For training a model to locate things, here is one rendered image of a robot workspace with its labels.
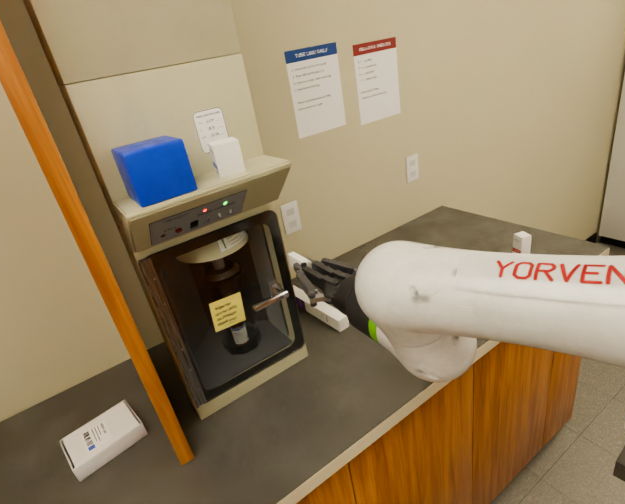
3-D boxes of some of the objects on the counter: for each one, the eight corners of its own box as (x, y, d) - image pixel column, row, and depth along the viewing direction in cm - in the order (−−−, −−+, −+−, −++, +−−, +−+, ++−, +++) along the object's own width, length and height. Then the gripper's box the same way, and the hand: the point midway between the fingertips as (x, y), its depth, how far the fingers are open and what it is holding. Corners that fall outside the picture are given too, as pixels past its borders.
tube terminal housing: (170, 369, 119) (52, 89, 85) (266, 318, 134) (198, 62, 99) (200, 421, 100) (63, 85, 65) (309, 355, 114) (242, 52, 80)
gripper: (392, 266, 69) (313, 231, 88) (331, 299, 63) (260, 254, 82) (396, 303, 73) (318, 262, 91) (338, 337, 67) (268, 286, 85)
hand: (300, 263), depth 84 cm, fingers closed
